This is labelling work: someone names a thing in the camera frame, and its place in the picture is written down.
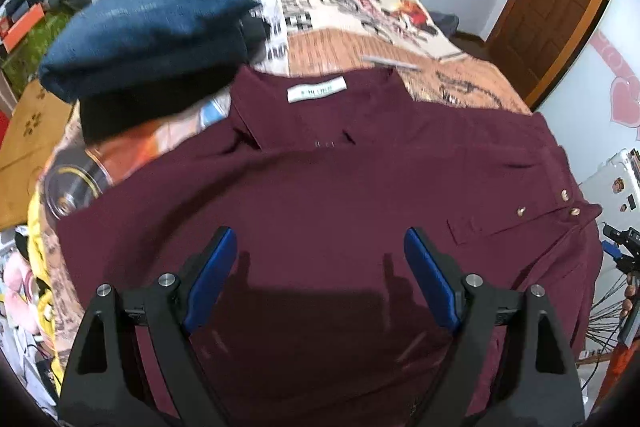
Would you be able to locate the folded black garment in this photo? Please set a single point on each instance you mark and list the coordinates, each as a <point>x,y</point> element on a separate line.
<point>150,107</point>

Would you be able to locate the yellow bedsheet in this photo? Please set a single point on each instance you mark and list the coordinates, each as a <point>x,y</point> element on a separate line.
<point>37,247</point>

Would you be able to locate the printed blanket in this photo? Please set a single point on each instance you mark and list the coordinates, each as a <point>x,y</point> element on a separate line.
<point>350,47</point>

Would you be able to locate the person's right hand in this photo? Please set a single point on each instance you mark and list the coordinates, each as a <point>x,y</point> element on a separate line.
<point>630,302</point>

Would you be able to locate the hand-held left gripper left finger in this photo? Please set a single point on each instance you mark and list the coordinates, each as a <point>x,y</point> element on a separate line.
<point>215,277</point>

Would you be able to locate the white laptop with stickers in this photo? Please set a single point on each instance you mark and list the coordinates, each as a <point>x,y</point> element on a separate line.
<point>610,177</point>

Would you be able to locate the orange box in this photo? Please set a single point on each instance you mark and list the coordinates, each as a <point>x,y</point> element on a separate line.
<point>25,24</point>

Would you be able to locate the grey pen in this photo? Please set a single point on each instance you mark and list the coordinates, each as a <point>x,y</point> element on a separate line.
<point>390,62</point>

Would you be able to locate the green cloth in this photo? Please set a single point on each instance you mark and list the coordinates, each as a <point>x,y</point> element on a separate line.
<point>35,42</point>

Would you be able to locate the folded blue denim garment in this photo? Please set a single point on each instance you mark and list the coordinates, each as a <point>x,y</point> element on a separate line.
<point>140,37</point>

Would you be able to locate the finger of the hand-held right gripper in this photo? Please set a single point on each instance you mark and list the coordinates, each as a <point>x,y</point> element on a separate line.
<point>620,239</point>

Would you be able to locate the maroon shirt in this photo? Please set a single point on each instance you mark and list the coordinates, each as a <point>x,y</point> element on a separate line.
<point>325,187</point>

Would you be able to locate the dark blue bag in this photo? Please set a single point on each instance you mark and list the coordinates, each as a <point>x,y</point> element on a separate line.
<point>445,23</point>

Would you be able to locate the pink plush toy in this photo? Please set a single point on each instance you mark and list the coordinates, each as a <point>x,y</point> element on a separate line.
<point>15,287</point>

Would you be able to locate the brown wooden door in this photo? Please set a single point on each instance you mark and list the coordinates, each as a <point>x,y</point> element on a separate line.
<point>550,7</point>

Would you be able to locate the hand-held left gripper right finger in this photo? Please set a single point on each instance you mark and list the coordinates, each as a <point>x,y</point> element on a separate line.
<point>430,277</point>

